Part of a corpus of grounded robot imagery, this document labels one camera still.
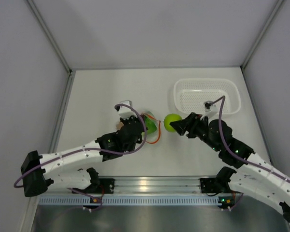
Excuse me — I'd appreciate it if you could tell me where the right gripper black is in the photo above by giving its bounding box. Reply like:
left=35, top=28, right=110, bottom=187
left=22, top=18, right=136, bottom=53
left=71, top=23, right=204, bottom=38
left=172, top=112, right=221, bottom=151

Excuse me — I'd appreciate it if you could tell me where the green fake apple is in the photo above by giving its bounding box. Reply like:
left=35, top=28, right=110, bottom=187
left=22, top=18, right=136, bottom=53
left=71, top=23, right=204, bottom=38
left=163, top=113, right=183, bottom=133

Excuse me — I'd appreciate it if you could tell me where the clear zip bag orange seal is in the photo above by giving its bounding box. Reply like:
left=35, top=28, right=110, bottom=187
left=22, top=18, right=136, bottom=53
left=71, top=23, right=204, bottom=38
left=141, top=111, right=161, bottom=145

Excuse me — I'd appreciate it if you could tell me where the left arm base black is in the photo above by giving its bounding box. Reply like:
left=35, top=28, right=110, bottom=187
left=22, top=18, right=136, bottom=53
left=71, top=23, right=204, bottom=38
left=91, top=178, right=115, bottom=194

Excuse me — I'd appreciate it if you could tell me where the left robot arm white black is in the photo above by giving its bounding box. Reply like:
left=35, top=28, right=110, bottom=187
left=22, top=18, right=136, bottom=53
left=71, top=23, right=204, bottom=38
left=20, top=116, right=147, bottom=197

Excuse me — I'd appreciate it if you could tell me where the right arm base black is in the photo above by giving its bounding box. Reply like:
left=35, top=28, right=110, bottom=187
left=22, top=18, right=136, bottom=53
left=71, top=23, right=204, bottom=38
left=200, top=177, right=220, bottom=194

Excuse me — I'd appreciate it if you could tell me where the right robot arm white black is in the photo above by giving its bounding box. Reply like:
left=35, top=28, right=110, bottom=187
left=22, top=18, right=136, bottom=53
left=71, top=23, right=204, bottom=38
left=169, top=113, right=290, bottom=224

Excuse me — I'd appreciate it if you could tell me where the brown fake longan bunch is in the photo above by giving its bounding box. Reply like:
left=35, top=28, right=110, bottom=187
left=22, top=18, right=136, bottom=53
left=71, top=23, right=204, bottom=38
left=116, top=121, right=124, bottom=130

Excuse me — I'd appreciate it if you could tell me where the green fake lettuce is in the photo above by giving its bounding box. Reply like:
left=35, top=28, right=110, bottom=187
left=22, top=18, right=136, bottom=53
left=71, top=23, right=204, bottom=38
left=144, top=116, right=157, bottom=134

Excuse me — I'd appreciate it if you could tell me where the white perforated plastic basket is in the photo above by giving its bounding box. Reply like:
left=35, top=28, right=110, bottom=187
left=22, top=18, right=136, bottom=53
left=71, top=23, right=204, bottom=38
left=173, top=78, right=242, bottom=116

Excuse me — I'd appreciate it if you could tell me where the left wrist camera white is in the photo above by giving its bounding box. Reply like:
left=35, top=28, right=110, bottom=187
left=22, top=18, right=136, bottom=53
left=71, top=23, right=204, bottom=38
left=115, top=100, right=135, bottom=119

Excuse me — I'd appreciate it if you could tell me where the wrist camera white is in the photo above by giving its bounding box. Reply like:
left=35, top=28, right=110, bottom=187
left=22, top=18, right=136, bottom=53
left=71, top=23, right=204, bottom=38
left=201, top=101, right=218, bottom=120
left=115, top=100, right=135, bottom=119

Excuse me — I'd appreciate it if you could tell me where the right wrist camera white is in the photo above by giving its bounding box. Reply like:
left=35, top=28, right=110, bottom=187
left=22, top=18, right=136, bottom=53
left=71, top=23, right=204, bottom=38
left=201, top=101, right=218, bottom=120

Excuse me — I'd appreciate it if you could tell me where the aluminium mounting rail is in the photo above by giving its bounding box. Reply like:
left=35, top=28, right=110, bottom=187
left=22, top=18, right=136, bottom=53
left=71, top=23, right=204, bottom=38
left=53, top=175, right=232, bottom=195

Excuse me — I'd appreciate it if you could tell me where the slotted grey cable duct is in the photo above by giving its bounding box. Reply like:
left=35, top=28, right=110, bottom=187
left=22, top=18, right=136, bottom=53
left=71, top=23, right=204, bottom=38
left=38, top=195, right=235, bottom=206

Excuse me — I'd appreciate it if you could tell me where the left aluminium frame post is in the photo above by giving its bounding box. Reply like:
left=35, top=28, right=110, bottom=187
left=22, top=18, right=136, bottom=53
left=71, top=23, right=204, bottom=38
left=25, top=0, right=72, bottom=73

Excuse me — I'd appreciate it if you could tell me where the aluminium frame post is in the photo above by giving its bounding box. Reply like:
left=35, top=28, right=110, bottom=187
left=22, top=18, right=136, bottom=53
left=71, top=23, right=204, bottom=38
left=25, top=0, right=72, bottom=73
left=240, top=0, right=286, bottom=71

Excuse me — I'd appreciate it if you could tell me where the right aluminium frame post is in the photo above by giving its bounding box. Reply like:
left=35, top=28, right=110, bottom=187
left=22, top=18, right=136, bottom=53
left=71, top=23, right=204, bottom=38
left=240, top=0, right=286, bottom=71

